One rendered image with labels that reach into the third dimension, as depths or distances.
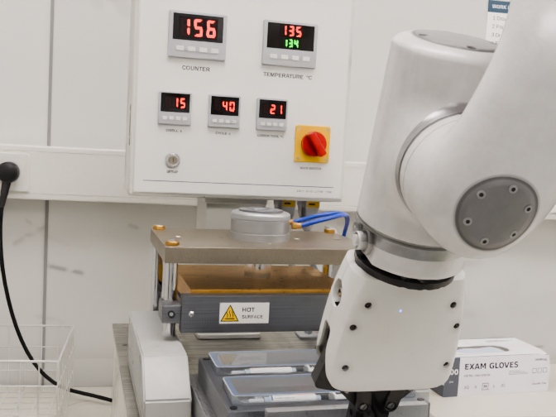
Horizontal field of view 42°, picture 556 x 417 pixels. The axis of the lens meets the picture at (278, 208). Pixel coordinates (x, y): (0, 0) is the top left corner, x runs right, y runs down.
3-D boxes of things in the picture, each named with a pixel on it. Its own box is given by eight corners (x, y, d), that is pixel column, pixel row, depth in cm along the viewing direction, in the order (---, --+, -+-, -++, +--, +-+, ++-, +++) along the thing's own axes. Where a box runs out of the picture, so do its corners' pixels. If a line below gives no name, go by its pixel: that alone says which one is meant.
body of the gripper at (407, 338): (359, 272, 49) (331, 405, 53) (494, 273, 51) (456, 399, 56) (327, 222, 55) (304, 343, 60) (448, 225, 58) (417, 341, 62)
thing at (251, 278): (171, 292, 103) (174, 225, 102) (319, 292, 108) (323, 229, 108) (189, 323, 86) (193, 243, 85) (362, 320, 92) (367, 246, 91)
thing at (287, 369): (215, 388, 74) (216, 367, 74) (206, 371, 80) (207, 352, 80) (382, 382, 79) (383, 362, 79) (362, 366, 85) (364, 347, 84)
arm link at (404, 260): (374, 248, 47) (366, 287, 49) (493, 250, 50) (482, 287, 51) (336, 194, 55) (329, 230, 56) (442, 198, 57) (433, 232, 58)
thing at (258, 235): (144, 282, 108) (147, 196, 107) (339, 283, 116) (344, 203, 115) (161, 323, 85) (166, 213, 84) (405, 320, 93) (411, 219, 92)
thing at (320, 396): (232, 419, 66) (232, 396, 66) (220, 398, 72) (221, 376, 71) (416, 410, 71) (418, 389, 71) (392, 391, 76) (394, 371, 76)
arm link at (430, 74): (496, 258, 48) (449, 200, 57) (554, 64, 43) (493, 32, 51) (375, 250, 47) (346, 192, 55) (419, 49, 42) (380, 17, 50)
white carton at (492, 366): (410, 376, 143) (413, 339, 142) (510, 371, 150) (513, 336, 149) (443, 397, 131) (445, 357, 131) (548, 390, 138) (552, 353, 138)
